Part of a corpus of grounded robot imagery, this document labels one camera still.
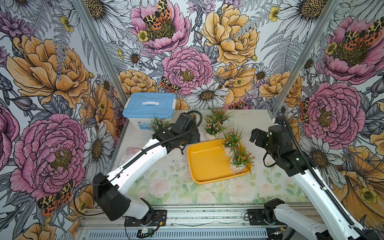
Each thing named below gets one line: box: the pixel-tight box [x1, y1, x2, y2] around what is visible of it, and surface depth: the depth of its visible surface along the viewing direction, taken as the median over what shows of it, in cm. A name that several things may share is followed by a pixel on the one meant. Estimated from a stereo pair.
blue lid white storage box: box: [122, 93, 177, 130], surface depth 104 cm
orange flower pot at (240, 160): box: [229, 145, 256, 174], surface depth 85 cm
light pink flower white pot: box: [203, 114, 226, 141], surface depth 96 cm
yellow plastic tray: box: [186, 139, 252, 185], surface depth 94 cm
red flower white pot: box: [211, 108, 236, 125], surface depth 104 cm
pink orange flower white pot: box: [219, 126, 243, 159], surface depth 89 cm
